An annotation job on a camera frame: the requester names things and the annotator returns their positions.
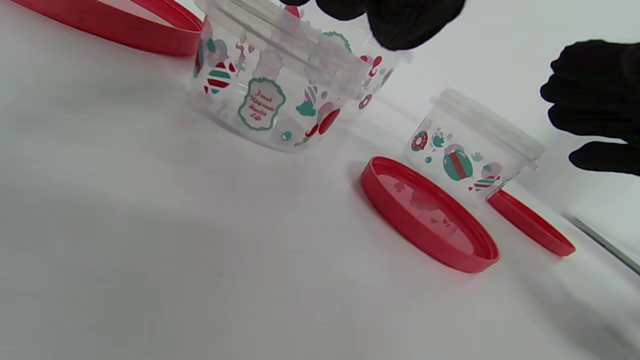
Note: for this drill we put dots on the person's right hand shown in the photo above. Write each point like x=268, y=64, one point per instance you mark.
x=605, y=90

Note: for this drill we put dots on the person's left hand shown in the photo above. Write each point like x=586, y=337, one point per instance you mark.
x=410, y=25

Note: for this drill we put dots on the large clear printed food container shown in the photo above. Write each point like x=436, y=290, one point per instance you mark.
x=380, y=80

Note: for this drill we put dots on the small clear printed food container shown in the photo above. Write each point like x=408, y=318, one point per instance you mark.
x=457, y=165

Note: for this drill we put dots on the medium red lid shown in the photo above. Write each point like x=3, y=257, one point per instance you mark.
x=535, y=225

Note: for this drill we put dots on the medium clear printed food container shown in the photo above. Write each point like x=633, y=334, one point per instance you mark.
x=260, y=100

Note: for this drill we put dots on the small red lid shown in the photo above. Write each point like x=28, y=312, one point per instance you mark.
x=430, y=210

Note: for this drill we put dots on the large red lid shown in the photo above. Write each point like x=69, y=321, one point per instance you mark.
x=150, y=39

